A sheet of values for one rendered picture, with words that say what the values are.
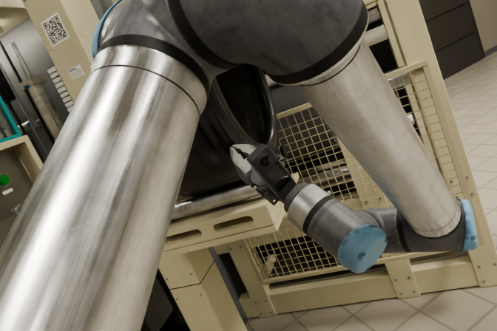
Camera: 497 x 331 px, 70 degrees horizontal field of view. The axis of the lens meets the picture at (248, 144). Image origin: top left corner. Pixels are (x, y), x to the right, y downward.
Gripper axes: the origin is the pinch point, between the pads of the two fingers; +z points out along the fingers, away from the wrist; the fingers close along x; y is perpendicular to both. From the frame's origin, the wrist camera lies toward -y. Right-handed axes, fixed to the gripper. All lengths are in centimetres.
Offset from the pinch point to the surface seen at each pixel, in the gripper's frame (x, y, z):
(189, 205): -16.7, 18.1, 11.2
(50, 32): -9, -18, 64
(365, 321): -2, 117, -28
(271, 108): 22.9, 24.1, 19.2
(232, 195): -7.0, 16.1, 1.8
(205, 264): -28, 50, 12
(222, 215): -12.6, 18.7, 1.5
